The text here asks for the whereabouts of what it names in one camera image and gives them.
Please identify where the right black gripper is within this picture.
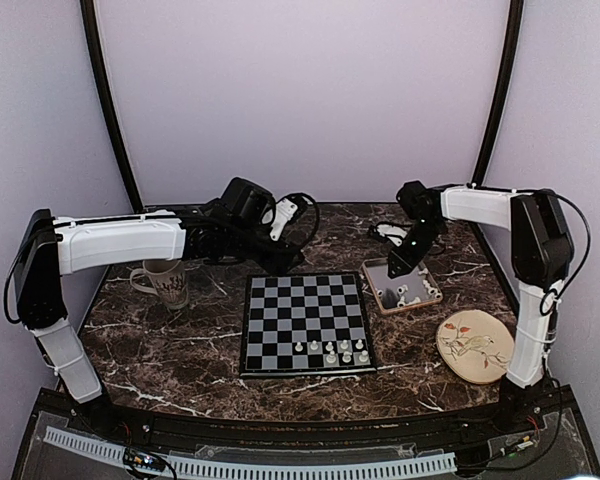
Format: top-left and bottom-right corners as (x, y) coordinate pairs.
(388, 219), (446, 279)

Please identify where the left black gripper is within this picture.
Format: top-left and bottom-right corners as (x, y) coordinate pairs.
(226, 224), (305, 276)

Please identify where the black grey chess board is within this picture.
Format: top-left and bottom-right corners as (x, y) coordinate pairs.
(239, 271), (377, 378)

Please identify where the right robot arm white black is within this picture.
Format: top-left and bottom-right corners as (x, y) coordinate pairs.
(387, 181), (575, 389)

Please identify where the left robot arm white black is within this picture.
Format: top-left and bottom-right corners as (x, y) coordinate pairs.
(4, 177), (314, 436)

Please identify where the green circuit board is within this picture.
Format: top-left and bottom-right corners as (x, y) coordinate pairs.
(122, 448), (166, 471)

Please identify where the beige mug with dark pattern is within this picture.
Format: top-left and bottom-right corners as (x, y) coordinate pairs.
(129, 259), (189, 310)

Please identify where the metal tray with wooden rim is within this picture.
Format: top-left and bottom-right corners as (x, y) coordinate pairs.
(362, 259), (443, 315)

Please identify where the oval bird pattern coaster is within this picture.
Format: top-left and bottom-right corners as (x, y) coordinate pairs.
(436, 310), (514, 385)

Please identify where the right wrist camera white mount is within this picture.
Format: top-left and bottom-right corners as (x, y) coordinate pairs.
(368, 223), (407, 247)

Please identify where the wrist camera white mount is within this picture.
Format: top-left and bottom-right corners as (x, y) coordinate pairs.
(368, 223), (407, 247)
(269, 198), (298, 241)

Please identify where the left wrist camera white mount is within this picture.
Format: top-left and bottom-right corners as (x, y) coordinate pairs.
(269, 198), (298, 241)

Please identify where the right black frame post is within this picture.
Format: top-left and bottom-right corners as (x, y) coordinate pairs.
(471, 0), (525, 185)

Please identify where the black frame post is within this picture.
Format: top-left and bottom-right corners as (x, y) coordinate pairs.
(79, 0), (144, 212)
(471, 0), (525, 185)

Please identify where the black front rail base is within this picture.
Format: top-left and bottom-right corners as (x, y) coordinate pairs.
(34, 387), (575, 458)

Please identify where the white slotted cable duct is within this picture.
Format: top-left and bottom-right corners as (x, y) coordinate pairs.
(42, 426), (457, 479)

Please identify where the left black frame post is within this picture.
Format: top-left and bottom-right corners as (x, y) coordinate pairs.
(79, 0), (144, 212)

